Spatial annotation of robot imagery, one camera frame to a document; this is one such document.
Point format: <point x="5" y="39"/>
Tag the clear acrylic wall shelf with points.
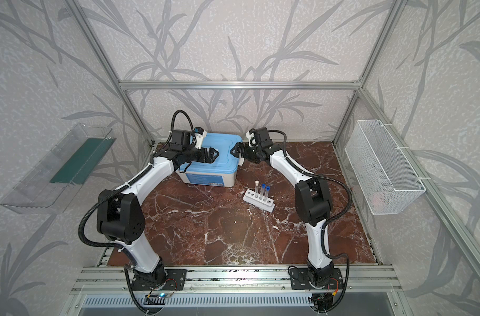
<point x="53" y="183"/>

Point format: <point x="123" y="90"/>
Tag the white plastic storage bin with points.
<point x="208" y="179"/>

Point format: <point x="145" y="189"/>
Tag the white wire mesh basket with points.
<point x="387" y="180"/>

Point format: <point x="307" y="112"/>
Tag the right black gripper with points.
<point x="246" y="151"/>

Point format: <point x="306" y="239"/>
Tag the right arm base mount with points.
<point x="310" y="278"/>

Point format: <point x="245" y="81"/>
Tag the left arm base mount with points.
<point x="168" y="279"/>

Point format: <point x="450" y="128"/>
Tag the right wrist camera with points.
<point x="250" y="138"/>

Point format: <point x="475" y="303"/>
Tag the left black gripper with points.
<point x="202" y="156"/>

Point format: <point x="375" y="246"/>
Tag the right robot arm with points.
<point x="313" y="200"/>

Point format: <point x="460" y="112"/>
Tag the aluminium front rail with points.
<point x="240" y="279"/>

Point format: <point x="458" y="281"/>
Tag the blue plastic bin lid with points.
<point x="225" y="163"/>

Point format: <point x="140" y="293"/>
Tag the white test tube rack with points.
<point x="266" y="204"/>

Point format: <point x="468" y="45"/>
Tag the blue-capped test tube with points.
<point x="262" y="190"/>
<point x="266" y="193"/>

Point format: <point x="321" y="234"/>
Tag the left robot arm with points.
<point x="117" y="220"/>

